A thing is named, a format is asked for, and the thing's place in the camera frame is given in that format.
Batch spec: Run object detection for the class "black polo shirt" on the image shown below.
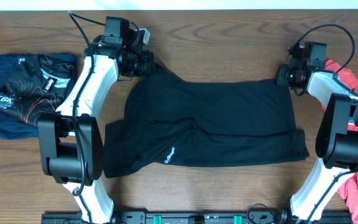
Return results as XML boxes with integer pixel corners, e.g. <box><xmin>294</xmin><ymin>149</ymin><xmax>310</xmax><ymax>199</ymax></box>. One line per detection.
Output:
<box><xmin>104</xmin><ymin>66</ymin><xmax>309</xmax><ymax>178</ymax></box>

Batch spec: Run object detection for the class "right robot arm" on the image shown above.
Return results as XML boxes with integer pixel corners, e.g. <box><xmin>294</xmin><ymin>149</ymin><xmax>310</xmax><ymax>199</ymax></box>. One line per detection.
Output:
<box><xmin>275</xmin><ymin>42</ymin><xmax>358</xmax><ymax>223</ymax></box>

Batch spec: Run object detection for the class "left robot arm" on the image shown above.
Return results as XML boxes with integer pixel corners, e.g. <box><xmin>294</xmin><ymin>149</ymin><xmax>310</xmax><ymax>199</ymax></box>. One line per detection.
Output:
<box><xmin>38</xmin><ymin>16</ymin><xmax>155</xmax><ymax>223</ymax></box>

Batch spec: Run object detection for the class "folded black patterned jersey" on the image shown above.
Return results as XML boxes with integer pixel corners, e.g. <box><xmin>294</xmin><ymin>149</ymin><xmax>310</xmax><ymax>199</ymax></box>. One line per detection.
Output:
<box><xmin>0</xmin><ymin>54</ymin><xmax>76</xmax><ymax>128</ymax></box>

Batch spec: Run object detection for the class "folded navy shirt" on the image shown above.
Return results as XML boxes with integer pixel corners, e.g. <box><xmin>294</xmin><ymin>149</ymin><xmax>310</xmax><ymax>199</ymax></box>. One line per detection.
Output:
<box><xmin>0</xmin><ymin>53</ymin><xmax>73</xmax><ymax>139</ymax></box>

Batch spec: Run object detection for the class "black mounting rail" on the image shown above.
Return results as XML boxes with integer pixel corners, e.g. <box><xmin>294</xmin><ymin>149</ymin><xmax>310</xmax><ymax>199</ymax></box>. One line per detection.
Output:
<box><xmin>40</xmin><ymin>210</ymin><xmax>353</xmax><ymax>224</ymax></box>

